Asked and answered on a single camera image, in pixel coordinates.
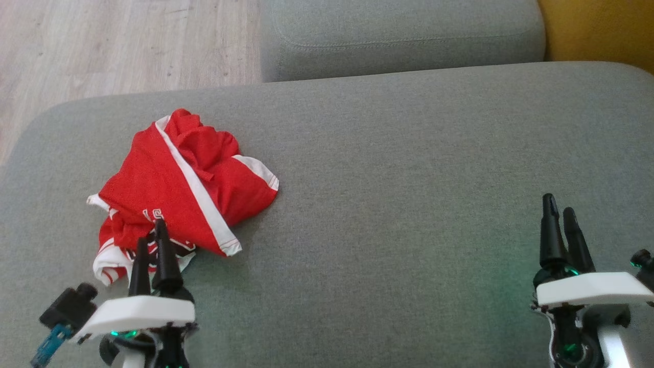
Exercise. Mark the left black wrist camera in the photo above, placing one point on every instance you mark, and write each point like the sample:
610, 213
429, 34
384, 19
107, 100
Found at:
69, 306

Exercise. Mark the yellow cushion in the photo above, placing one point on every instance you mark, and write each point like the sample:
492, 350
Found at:
598, 28

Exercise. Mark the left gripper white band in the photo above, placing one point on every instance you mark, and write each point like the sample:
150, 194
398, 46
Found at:
143, 313

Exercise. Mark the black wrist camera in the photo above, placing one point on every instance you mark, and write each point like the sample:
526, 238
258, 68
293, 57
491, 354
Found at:
69, 306
641, 258

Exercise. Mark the grey fabric sofa seat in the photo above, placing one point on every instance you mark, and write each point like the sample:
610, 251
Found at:
409, 204

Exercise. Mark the grey sofa back cushion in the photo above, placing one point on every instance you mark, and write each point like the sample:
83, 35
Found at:
398, 36

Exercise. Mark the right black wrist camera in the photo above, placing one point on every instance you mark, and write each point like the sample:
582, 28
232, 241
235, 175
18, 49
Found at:
641, 258

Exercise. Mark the red basketball jersey with lettering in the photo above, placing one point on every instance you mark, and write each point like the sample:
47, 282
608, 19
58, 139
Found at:
118, 240

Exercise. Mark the red shorts with white stripe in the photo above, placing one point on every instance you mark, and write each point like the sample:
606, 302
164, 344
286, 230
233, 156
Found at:
168, 179

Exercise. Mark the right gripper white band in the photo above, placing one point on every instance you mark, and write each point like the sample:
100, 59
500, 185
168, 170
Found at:
592, 289

